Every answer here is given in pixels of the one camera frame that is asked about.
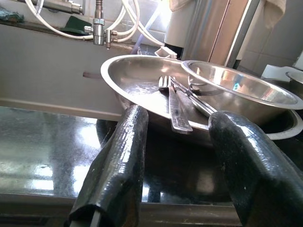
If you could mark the chrome sink faucet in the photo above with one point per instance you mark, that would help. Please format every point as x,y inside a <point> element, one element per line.
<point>99,26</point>

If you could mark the green scrub pad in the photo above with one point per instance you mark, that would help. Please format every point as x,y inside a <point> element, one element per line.
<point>75,26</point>

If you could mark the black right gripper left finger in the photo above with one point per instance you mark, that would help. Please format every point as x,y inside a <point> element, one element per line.
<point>118,170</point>

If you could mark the small white plastic piece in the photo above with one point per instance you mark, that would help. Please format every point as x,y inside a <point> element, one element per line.
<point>165,52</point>

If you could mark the horizontal steel pipe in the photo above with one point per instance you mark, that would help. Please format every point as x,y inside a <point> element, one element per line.
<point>54,5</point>

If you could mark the teal rag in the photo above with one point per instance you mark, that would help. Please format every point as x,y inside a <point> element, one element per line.
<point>10,15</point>

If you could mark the beige towel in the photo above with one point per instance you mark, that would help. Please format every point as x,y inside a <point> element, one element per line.
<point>272,11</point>

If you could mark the steel bowl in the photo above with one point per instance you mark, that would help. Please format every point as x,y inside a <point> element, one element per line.
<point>236,101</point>
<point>296,78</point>

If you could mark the stainless steel sink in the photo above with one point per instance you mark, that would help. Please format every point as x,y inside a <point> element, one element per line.
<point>47,71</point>

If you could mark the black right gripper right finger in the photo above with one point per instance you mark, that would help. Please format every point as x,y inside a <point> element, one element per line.
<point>255,179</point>

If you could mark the steel water purifier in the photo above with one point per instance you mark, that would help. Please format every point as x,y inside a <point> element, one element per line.
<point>201,28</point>

